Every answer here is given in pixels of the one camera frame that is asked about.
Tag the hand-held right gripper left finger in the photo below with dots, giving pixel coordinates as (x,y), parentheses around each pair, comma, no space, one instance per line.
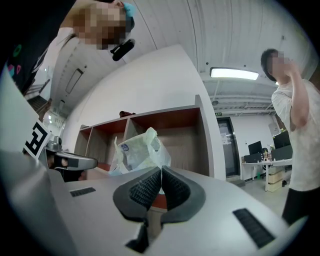
(140,195)

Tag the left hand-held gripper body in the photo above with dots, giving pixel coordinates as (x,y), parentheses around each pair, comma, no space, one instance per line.
(80,161)

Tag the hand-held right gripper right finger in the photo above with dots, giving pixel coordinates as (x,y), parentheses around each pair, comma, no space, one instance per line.
(182,197)

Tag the white plastic bag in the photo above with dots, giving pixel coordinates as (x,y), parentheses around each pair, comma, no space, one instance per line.
(140,152)

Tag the person's left hand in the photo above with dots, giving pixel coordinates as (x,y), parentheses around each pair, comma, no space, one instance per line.
(63,163)

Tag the wooden shelf unit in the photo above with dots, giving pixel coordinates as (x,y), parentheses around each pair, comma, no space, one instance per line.
(207,150)

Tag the dark brown cloth item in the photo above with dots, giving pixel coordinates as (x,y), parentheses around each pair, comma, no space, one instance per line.
(126,114)

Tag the dark glass door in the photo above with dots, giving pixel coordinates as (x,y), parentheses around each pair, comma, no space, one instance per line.
(228,150)

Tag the white office table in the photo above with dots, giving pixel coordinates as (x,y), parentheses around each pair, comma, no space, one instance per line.
(257,163)

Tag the black printed T-shirt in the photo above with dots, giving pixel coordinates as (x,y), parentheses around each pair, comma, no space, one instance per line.
(30,37)

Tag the long ceiling light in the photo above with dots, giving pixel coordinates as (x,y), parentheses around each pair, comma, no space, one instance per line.
(233,73)

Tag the teal hair clip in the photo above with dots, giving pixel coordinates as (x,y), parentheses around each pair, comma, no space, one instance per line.
(130,8)

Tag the black head-worn camera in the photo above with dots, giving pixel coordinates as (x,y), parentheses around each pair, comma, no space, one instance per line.
(122,50)

